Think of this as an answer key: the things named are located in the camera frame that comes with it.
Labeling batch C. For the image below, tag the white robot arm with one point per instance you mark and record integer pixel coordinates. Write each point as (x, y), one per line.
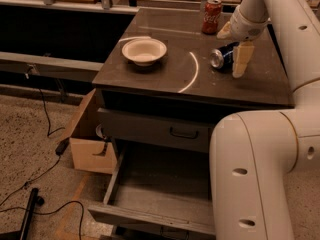
(250, 152)

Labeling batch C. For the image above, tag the cardboard box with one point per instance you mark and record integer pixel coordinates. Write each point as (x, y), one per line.
(90, 150)

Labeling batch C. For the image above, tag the white paper bowl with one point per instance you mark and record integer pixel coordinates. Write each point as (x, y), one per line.
(144, 52)

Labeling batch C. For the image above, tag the grey top drawer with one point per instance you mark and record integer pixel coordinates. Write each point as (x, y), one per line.
(169, 132)

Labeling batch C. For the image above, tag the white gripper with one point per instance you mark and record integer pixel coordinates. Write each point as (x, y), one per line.
(244, 28)

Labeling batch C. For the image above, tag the open grey middle drawer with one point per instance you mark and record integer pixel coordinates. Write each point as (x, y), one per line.
(159, 190)

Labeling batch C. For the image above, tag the grey metal rail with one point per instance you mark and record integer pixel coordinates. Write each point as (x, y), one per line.
(76, 70)

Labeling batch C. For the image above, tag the black power adapter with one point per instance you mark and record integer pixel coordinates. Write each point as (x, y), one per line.
(62, 147)

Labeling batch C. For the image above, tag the red coca-cola can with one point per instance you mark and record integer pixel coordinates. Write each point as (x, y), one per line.
(212, 11)

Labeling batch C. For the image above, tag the blue pepsi can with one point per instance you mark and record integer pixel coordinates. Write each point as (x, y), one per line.
(222, 56)

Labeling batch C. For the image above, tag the black stand base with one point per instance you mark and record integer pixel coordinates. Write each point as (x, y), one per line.
(22, 233)

